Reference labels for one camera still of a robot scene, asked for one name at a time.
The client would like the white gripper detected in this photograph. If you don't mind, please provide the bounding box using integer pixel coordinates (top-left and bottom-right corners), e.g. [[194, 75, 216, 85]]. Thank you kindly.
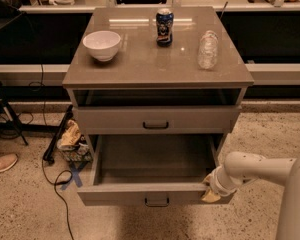
[[201, 166, 242, 203]]

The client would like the grey drawer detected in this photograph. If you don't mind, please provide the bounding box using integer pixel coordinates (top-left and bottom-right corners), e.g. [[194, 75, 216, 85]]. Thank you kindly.
[[78, 134, 225, 207], [73, 106, 241, 134]]

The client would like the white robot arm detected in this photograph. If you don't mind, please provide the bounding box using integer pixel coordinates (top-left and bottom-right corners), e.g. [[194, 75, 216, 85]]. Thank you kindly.
[[201, 152, 300, 240]]

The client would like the grey top drawer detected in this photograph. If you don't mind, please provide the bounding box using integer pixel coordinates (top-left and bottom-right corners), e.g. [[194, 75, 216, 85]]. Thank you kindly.
[[73, 106, 241, 134]]

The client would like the grey drawer cabinet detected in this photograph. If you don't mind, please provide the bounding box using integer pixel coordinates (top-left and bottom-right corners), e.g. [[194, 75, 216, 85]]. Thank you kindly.
[[63, 7, 253, 148]]

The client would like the patterned small box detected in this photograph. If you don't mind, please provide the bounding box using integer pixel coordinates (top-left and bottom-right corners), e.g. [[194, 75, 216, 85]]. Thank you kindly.
[[61, 145, 93, 162]]

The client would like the blue tape cross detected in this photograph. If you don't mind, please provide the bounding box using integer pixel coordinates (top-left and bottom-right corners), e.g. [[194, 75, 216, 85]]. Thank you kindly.
[[61, 161, 88, 190]]

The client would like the clear plastic water bottle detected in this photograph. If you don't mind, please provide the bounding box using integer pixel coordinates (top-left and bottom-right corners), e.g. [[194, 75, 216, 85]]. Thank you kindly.
[[197, 30, 218, 70]]

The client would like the crumpled snack bag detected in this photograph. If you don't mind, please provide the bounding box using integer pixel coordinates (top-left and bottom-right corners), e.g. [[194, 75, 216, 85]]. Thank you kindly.
[[57, 119, 81, 151]]

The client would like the black power strip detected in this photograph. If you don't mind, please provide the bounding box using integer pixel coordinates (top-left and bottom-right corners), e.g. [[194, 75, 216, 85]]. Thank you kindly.
[[43, 105, 72, 164]]

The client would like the blue soda can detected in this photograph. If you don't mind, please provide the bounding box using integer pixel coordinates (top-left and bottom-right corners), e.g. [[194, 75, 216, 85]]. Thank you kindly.
[[156, 8, 174, 47]]

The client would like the white ceramic bowl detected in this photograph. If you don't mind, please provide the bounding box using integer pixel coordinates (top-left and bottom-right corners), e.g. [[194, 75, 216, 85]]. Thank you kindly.
[[83, 31, 121, 62]]

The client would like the tan shoe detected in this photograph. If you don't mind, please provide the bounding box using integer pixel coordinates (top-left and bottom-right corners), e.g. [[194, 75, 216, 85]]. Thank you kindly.
[[0, 154, 18, 173]]

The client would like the black tripod stand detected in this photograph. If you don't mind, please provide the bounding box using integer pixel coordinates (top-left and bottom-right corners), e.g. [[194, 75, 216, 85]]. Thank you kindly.
[[0, 78, 59, 147]]

